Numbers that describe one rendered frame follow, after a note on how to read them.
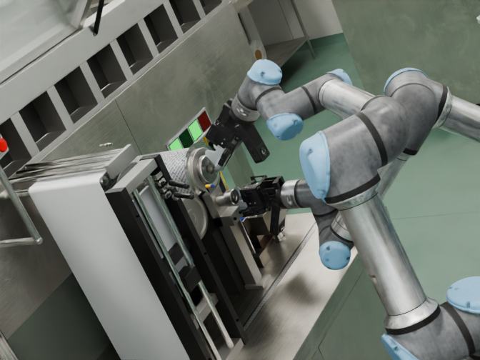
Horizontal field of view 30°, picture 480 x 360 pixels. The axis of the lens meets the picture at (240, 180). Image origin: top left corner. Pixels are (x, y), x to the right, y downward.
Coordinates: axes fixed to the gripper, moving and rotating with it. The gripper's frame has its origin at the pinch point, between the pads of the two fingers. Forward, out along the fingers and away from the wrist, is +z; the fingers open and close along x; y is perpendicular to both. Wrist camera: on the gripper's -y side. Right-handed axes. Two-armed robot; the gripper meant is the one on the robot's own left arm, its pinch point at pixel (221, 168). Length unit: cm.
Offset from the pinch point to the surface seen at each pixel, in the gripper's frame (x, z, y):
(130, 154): 26.8, -11.6, 16.2
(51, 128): 7.7, 17.8, 45.1
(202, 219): 10.2, 9.4, -3.9
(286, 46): -406, 236, 64
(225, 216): 7.7, 6.1, -8.4
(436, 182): -200, 110, -68
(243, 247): 5.4, 13.8, -16.7
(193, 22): -67, 16, 42
